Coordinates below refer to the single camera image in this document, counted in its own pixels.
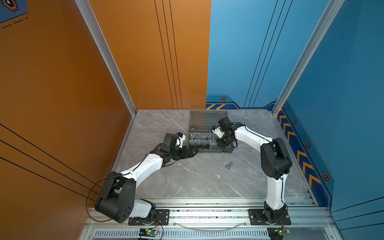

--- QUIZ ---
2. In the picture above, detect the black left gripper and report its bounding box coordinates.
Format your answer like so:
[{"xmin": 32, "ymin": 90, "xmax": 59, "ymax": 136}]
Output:
[{"xmin": 169, "ymin": 144, "xmax": 198, "ymax": 161}]

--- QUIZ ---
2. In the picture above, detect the silver hex bolt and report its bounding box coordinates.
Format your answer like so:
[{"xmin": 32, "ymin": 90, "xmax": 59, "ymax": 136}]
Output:
[{"xmin": 226, "ymin": 163, "xmax": 233, "ymax": 170}]

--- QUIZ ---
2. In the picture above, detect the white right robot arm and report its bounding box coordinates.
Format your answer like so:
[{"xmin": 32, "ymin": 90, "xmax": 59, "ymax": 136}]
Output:
[{"xmin": 212, "ymin": 117, "xmax": 293, "ymax": 212}]

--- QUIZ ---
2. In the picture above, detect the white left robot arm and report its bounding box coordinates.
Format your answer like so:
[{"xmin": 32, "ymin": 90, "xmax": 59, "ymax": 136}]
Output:
[{"xmin": 95, "ymin": 133, "xmax": 198, "ymax": 224}]

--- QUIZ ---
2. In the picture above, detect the grey plastic organizer box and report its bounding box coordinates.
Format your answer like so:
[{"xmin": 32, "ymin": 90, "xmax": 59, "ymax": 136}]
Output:
[{"xmin": 189, "ymin": 110, "xmax": 234, "ymax": 153}]

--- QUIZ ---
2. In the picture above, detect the green circuit board left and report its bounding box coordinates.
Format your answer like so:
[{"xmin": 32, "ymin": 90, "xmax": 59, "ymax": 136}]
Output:
[{"xmin": 138, "ymin": 229, "xmax": 159, "ymax": 240}]

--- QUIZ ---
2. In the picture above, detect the green circuit board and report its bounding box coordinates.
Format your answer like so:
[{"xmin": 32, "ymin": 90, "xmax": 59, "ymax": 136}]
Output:
[
  {"xmin": 138, "ymin": 229, "xmax": 159, "ymax": 240},
  {"xmin": 267, "ymin": 228, "xmax": 291, "ymax": 240}
]

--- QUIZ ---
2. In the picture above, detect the green circuit board right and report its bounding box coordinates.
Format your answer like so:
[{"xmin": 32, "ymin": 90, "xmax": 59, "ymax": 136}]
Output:
[{"xmin": 267, "ymin": 228, "xmax": 291, "ymax": 240}]

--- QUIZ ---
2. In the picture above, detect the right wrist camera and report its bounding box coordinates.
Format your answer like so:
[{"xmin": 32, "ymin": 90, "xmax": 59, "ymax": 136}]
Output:
[{"xmin": 212, "ymin": 125, "xmax": 225, "ymax": 139}]

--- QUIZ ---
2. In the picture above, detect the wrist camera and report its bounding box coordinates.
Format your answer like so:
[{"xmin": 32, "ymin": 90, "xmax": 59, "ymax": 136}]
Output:
[
  {"xmin": 212, "ymin": 125, "xmax": 225, "ymax": 139},
  {"xmin": 176, "ymin": 133, "xmax": 186, "ymax": 148}
]

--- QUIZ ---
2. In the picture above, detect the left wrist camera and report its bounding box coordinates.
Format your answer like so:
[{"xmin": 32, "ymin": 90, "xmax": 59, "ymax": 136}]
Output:
[{"xmin": 176, "ymin": 133, "xmax": 186, "ymax": 148}]

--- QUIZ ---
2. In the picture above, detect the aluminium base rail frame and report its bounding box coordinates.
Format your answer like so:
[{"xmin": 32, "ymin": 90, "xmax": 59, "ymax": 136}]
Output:
[{"xmin": 80, "ymin": 197, "xmax": 342, "ymax": 240}]

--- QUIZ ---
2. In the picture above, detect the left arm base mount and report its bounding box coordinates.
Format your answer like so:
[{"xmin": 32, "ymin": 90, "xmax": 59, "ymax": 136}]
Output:
[{"xmin": 128, "ymin": 199, "xmax": 170, "ymax": 226}]

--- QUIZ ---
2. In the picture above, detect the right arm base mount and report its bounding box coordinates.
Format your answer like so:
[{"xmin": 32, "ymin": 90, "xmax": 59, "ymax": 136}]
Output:
[{"xmin": 248, "ymin": 202, "xmax": 292, "ymax": 226}]

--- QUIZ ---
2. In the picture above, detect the aluminium corner post right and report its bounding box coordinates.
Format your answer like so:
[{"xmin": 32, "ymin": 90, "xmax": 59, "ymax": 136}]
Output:
[{"xmin": 272, "ymin": 0, "xmax": 345, "ymax": 117}]

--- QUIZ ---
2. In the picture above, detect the aluminium corner post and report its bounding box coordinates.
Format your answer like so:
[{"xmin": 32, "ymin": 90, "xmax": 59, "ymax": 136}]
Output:
[
  {"xmin": 75, "ymin": 0, "xmax": 137, "ymax": 117},
  {"xmin": 272, "ymin": 0, "xmax": 345, "ymax": 117}
]

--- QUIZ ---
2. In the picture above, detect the aluminium corner post left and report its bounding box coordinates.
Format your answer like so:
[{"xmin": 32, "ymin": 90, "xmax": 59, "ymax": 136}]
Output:
[{"xmin": 75, "ymin": 0, "xmax": 137, "ymax": 117}]

